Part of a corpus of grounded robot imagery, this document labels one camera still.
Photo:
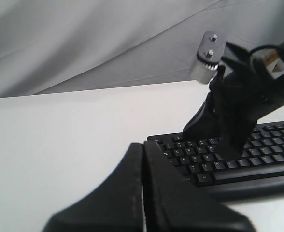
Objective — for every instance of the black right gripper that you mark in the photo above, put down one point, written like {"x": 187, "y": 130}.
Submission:
{"x": 236, "y": 102}

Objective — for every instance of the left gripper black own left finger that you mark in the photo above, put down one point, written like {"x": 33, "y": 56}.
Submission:
{"x": 114, "y": 206}

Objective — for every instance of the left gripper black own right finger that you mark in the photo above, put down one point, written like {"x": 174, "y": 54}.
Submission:
{"x": 173, "y": 204}

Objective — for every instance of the black acer keyboard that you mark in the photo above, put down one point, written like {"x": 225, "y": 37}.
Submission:
{"x": 258, "y": 172}

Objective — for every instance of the grey backdrop cloth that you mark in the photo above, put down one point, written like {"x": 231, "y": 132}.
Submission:
{"x": 50, "y": 46}

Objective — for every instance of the silver black wrist camera mount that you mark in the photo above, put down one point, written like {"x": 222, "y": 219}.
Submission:
{"x": 208, "y": 56}

